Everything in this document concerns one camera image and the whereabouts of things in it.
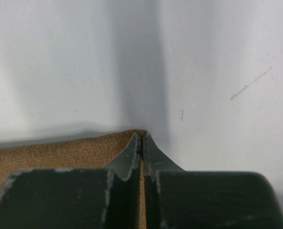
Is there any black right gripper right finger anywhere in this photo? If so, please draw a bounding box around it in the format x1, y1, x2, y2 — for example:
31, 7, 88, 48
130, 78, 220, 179
142, 134, 283, 229

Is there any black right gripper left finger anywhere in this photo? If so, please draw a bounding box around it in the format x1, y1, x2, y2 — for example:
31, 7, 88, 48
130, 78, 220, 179
0, 133, 141, 229

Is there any brown cloth napkin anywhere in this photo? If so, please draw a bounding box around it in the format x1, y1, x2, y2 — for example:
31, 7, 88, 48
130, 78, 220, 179
0, 130, 146, 229

